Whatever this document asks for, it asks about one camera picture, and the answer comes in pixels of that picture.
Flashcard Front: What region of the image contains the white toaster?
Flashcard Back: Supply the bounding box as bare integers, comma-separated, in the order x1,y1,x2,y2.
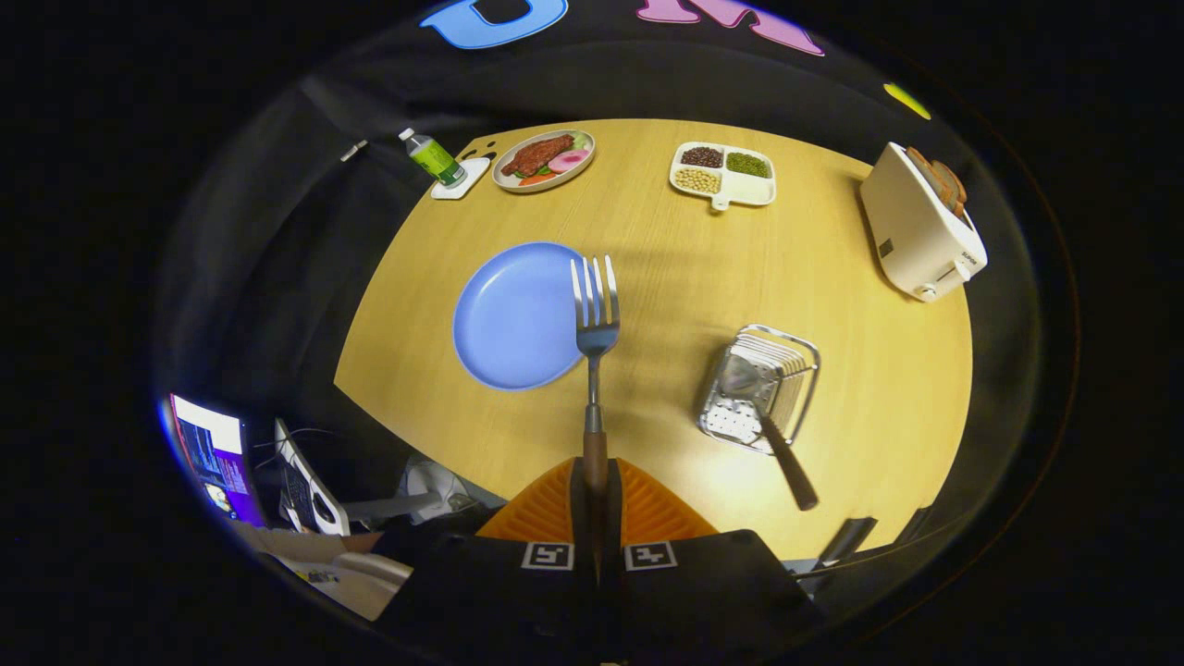
859,142,989,303

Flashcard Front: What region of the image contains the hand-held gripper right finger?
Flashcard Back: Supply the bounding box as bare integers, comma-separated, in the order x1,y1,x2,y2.
598,456,826,653

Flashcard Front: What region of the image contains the white square coaster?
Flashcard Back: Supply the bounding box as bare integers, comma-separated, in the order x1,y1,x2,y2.
430,157,491,201

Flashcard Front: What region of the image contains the white plastic object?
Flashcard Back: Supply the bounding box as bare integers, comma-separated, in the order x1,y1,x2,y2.
405,460,477,521

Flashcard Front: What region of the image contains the toast bread slice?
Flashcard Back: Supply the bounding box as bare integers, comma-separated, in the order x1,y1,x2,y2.
905,146,949,206
930,159,968,221

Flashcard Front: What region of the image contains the white divided dish of beans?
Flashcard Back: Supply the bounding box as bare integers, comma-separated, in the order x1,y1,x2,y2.
669,141,777,212

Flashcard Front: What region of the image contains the blue round plate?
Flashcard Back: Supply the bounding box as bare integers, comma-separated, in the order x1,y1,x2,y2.
452,241,593,391

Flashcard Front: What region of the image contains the beige cardboard box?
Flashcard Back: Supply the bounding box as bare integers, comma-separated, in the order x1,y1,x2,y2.
231,523,414,623

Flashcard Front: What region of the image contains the green label water bottle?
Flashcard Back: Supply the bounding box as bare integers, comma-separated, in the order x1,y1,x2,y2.
399,128,467,188

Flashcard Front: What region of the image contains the metal fork with wooden handle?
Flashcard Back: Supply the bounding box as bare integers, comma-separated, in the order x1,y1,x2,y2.
570,255,621,491

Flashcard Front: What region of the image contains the black backdrop cloth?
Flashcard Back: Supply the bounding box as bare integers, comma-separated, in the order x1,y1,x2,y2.
153,0,1079,611

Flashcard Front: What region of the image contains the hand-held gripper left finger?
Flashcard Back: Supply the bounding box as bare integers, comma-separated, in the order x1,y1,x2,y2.
375,456,598,653

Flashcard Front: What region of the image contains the computer monitor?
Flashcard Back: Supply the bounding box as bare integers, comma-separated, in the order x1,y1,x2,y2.
169,393,267,528

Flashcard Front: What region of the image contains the white keyboard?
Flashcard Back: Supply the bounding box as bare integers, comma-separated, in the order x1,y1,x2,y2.
274,418,351,537

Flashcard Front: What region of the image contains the metal spoon with wooden handle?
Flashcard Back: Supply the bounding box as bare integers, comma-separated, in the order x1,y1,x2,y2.
720,354,820,512

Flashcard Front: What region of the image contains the plate of steak and vegetables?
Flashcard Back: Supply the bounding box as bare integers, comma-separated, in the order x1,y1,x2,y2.
491,129,597,193

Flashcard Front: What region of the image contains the perforated metal tray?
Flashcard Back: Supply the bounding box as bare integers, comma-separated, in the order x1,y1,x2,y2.
696,324,821,454

